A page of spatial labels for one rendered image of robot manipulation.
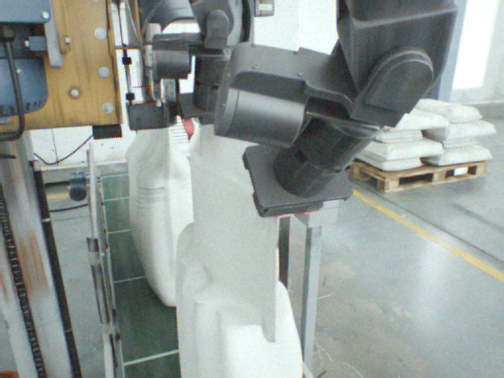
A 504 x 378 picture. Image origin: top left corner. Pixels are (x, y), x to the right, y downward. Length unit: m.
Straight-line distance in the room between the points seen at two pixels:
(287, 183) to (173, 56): 0.37
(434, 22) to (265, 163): 0.20
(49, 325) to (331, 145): 0.96
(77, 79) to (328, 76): 0.66
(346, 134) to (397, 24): 0.09
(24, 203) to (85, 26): 0.40
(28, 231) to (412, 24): 0.92
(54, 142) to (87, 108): 2.81
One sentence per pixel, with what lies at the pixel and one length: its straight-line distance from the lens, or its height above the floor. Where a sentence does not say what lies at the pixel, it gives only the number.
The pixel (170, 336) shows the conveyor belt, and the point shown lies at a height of 0.38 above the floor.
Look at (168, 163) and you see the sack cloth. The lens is 1.16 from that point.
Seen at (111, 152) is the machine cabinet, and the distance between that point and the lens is 3.73.
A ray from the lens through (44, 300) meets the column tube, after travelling 1.13.
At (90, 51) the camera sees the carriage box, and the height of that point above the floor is 1.17.
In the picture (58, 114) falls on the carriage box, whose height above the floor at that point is 1.05.
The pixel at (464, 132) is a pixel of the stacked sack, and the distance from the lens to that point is 3.96.
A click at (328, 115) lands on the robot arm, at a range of 0.30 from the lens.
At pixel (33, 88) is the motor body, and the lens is 0.72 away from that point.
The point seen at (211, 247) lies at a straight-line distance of 0.64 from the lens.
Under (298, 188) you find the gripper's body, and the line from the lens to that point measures 0.37.
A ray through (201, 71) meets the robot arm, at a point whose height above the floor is 1.14.
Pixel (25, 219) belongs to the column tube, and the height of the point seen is 0.82.
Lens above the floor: 1.19
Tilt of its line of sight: 21 degrees down
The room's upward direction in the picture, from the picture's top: straight up
